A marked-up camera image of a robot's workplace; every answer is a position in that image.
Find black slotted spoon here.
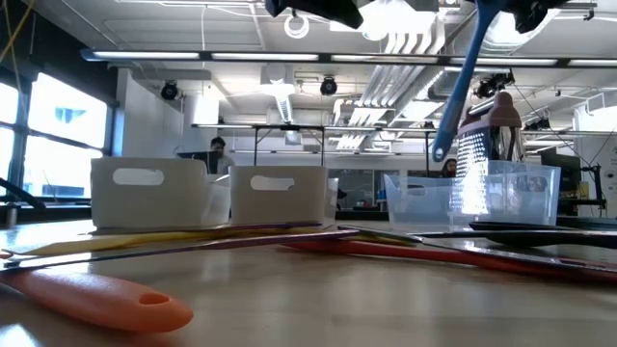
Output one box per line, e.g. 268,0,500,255
414,220,617,251

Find black background rack frame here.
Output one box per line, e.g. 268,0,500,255
191,122,459,168

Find black ceiling lamp cluster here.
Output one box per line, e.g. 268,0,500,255
474,70,516,99

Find white cable ring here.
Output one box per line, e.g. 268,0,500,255
282,13,310,40

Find clear plastic storage bin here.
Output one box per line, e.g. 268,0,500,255
384,160,563,227

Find white plastic storage bin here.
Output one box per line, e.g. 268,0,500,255
229,166,340,227
90,157,231,231

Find long ceiling light bar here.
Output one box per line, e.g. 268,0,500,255
80,47,617,68

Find orange silicone spatula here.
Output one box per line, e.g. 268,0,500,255
0,269,195,334

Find blue plastic spoon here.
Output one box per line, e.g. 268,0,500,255
431,0,508,164

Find yellow silicone spatula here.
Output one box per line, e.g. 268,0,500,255
18,227,314,256

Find black slanted bar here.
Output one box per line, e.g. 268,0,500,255
0,176,48,209

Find pink metal box grater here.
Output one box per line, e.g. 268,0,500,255
455,91,526,218

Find black equipment stand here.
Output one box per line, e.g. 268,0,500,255
542,152,608,217

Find large window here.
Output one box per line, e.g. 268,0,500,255
0,71,111,200

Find red silicone spatula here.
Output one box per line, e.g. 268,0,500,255
282,239,617,286

